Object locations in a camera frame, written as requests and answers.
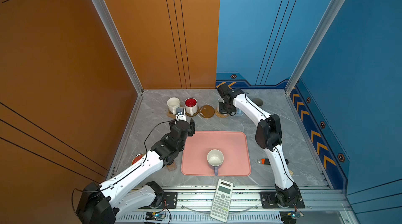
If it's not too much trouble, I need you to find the woven rattan coaster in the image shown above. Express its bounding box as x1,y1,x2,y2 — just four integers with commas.
215,111,229,118

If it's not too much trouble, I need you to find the red round tin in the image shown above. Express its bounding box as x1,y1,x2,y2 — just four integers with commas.
131,154,145,164

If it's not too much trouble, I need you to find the matte brown wooden coaster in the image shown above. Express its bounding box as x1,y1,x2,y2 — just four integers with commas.
185,107,200,117

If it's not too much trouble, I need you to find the grey mug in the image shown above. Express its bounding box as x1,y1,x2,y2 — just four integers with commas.
252,98,263,107

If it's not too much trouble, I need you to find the cork paw print coaster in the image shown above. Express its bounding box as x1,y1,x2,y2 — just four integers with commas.
166,108,177,118

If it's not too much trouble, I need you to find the glossy brown wooden coaster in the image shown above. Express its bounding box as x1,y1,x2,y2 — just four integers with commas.
199,105,215,118

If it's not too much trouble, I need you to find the circuit board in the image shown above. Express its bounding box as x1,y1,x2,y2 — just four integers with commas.
144,211,167,224
280,211,304,224

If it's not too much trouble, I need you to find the aluminium frame post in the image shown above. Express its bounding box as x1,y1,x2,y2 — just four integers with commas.
91,0,143,95
284,0,345,95

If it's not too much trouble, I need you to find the orange black utility knife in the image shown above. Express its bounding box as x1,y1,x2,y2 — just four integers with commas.
258,158,289,166

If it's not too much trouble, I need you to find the red inside mug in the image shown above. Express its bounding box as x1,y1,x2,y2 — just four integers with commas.
185,97,198,116

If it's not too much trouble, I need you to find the white calculator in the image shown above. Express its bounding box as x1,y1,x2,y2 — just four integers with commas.
210,179,233,223

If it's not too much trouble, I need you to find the right circuit board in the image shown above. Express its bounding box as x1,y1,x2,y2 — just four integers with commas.
280,211,304,224

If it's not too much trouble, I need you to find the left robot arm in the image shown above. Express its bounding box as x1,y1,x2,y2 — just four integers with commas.
73,115,195,224

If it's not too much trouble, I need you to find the white mug purple handle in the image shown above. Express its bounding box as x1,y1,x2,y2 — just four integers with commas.
207,149,224,176

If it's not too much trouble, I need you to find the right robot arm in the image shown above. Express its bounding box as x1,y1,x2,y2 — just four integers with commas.
217,83,305,208

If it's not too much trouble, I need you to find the aluminium frame post left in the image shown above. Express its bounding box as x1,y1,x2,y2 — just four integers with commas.
91,0,143,95

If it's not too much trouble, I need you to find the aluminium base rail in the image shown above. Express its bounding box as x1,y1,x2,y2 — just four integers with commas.
111,187,359,224

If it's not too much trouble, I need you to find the spice jar black lid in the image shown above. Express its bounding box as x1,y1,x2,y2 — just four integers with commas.
166,161,177,171

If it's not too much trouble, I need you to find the left circuit board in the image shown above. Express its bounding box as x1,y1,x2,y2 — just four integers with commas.
144,211,167,224

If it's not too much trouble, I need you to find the pink tray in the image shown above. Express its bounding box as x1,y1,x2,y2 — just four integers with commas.
181,131,251,177

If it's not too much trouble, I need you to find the light blue mug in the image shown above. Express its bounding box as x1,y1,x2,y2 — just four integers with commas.
235,109,244,117

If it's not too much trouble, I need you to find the aluminium frame post right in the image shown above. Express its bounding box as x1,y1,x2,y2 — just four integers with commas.
284,0,345,95

